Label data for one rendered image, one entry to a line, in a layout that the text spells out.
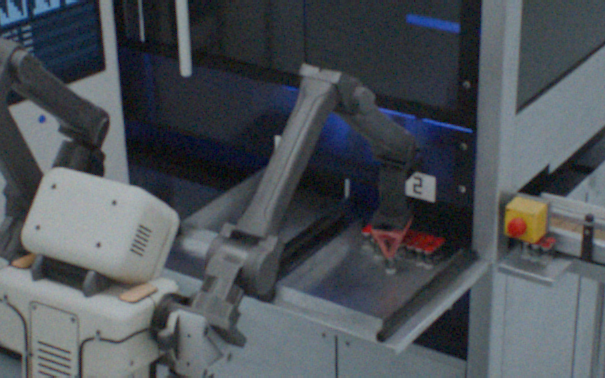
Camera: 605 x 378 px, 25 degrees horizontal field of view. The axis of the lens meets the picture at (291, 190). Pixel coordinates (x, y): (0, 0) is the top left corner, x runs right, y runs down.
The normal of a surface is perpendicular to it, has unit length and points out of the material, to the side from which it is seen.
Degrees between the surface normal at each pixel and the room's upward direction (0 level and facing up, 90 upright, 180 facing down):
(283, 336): 90
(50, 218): 47
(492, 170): 90
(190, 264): 0
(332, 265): 0
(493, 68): 90
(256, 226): 39
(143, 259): 90
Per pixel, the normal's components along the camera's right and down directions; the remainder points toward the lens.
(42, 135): 0.74, 0.29
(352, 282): -0.03, -0.89
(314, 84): -0.26, -0.43
